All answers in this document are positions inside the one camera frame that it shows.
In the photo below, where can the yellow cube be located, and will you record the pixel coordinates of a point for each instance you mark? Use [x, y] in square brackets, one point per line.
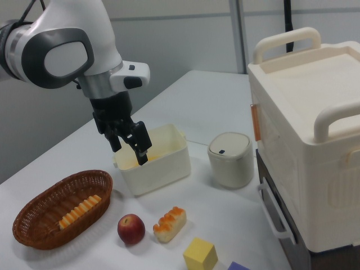
[198, 253]

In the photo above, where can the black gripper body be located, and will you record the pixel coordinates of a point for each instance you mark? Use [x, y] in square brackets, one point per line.
[111, 109]

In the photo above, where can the red toy apple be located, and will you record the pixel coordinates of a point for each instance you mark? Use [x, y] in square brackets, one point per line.
[130, 229]

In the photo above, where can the grey partition post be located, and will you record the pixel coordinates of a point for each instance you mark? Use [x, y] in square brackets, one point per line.
[239, 36]

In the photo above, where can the small white lidded bin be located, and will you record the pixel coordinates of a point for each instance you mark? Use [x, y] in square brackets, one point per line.
[230, 166]

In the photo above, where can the yellow orange striped toy food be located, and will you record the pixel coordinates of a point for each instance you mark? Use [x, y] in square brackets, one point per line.
[78, 211]

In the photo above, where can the white square plastic container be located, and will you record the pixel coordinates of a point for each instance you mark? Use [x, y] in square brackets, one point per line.
[160, 166]

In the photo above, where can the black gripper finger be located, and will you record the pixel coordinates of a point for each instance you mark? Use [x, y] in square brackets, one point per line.
[116, 142]
[140, 140]

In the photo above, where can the purple cube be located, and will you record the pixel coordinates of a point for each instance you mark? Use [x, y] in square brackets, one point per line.
[238, 266]

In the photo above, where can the brown wicker oval basket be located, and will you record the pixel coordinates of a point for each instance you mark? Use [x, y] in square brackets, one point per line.
[36, 233]

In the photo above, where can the black pole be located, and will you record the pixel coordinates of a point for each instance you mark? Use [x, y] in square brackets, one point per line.
[288, 22]

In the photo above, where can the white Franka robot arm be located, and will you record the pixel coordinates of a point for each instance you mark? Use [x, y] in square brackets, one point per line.
[70, 31]

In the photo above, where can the toy bread with orange topping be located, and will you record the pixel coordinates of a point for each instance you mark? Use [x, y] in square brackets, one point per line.
[168, 226]

